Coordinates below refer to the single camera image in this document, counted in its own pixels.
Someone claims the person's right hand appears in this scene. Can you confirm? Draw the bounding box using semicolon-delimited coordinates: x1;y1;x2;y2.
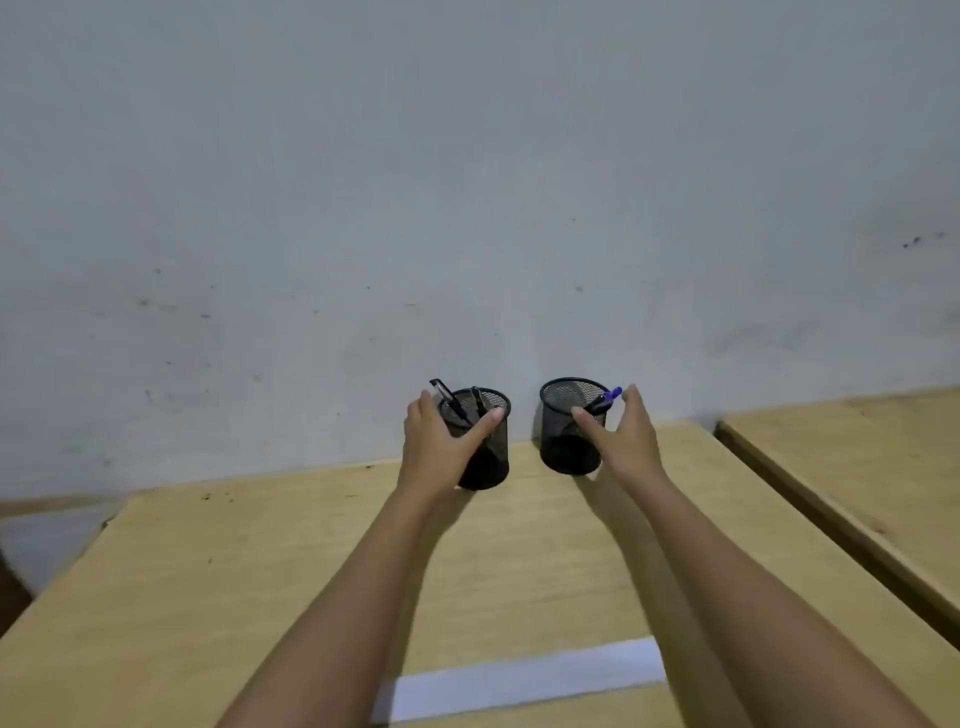
571;384;670;494

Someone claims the person's left hand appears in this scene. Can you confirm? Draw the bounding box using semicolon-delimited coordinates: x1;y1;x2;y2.
395;389;506;502

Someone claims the black mesh cup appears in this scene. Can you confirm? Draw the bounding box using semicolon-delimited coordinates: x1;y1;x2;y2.
434;387;513;492
538;377;613;478

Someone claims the white paper strip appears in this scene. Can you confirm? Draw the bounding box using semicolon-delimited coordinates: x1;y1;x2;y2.
371;637;669;725

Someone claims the person's right forearm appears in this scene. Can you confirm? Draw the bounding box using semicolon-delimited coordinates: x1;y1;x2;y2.
622;468;937;728

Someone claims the person's left forearm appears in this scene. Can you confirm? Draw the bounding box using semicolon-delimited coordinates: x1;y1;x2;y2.
215;479;445;728

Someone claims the light wooden side table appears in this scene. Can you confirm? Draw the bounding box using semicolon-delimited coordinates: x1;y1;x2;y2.
713;386;960;650

